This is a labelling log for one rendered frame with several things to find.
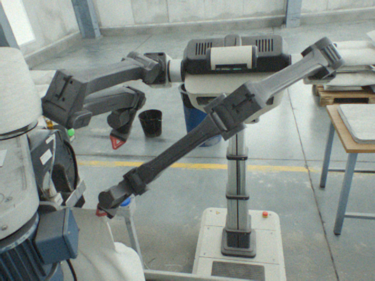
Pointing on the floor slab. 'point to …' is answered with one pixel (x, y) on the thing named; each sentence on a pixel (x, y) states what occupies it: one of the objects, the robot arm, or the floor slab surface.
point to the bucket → (151, 122)
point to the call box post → (133, 237)
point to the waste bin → (194, 116)
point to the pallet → (327, 96)
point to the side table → (342, 132)
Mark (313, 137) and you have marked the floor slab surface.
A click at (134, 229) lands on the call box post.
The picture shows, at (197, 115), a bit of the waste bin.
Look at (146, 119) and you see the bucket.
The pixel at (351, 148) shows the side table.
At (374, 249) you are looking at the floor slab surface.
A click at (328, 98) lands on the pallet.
